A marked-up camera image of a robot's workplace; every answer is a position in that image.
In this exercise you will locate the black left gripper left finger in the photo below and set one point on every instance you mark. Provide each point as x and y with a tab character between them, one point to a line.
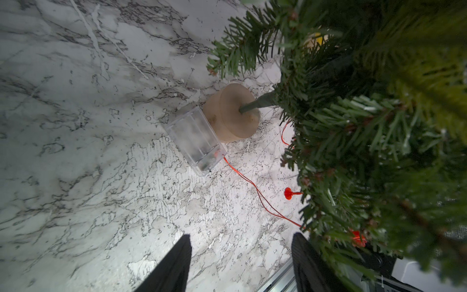
171	274

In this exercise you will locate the clear plastic battery box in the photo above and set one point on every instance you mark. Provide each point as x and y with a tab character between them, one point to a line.
189	129

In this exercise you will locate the round wooden tree base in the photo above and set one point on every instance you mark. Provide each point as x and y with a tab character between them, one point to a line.
222	110

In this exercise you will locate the red string lights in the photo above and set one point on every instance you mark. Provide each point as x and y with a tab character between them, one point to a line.
262	197

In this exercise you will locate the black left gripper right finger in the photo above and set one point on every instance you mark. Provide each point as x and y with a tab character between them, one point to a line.
311	273

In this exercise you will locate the small green christmas tree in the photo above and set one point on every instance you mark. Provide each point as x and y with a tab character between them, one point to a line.
377	94

